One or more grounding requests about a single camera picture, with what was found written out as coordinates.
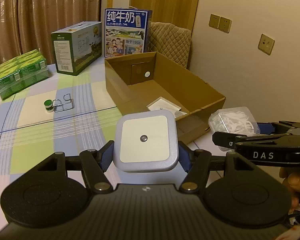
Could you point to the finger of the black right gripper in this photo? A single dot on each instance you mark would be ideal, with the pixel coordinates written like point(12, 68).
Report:
point(279, 127)
point(230, 138)

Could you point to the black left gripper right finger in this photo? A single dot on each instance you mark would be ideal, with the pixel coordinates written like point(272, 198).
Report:
point(196, 164)

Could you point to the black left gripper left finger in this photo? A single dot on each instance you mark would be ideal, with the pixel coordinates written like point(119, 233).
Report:
point(94, 164)

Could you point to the clear box of floss picks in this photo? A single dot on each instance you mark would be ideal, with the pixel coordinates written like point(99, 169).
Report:
point(238, 120)

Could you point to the square white night light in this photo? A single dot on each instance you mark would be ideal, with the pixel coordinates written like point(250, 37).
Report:
point(146, 142)

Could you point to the metal wire rack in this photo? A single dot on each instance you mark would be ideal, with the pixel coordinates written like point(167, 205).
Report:
point(63, 105)

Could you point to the green capped small jar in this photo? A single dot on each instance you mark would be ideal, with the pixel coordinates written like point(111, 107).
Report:
point(48, 104)

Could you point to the right hand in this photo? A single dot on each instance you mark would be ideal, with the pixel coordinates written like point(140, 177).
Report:
point(291, 180)

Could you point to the checkered tablecloth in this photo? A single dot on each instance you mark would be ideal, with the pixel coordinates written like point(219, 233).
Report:
point(29, 134)

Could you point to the white flat box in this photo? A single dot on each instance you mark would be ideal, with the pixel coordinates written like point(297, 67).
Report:
point(164, 104)

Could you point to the brown cardboard box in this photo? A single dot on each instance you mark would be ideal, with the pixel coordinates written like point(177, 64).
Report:
point(135, 81)

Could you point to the beige quilted chair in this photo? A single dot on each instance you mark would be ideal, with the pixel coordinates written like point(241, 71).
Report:
point(171, 41)

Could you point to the green shrink-wrapped carton pack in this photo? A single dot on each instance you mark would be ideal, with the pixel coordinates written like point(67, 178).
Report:
point(21, 72)

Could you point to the green milk carton box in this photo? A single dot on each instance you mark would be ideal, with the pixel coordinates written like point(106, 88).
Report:
point(77, 46)

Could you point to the blue milk carton box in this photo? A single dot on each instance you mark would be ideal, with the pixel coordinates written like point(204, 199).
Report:
point(126, 31)

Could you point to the single wall socket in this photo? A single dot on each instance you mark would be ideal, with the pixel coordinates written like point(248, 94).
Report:
point(266, 44)

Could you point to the double wall socket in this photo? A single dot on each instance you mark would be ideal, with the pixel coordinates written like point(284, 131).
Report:
point(220, 23)

